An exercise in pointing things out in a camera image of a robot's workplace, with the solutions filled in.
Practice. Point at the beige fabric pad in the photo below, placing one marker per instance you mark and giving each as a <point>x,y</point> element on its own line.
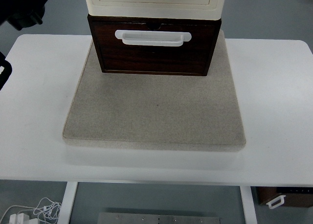
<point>157,112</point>

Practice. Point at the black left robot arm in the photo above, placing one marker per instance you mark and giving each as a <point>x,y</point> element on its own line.
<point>22,13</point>

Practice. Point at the white drawer handle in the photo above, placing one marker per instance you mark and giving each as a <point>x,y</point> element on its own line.
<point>153,38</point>

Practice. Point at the white table leg right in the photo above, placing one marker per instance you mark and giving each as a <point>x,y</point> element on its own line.
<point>248,205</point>

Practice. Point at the wooden box with white handle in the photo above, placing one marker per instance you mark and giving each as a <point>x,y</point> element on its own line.
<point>274,197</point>

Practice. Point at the cream upper cabinet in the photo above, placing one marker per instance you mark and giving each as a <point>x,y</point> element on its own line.
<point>168,9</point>

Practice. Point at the white table leg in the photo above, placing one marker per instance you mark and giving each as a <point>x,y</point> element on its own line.
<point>248,205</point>
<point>67,203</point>

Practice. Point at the white power adapter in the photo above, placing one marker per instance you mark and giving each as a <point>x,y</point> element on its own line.
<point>19,219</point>

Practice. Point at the white table leg left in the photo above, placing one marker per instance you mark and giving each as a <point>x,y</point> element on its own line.
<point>67,203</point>

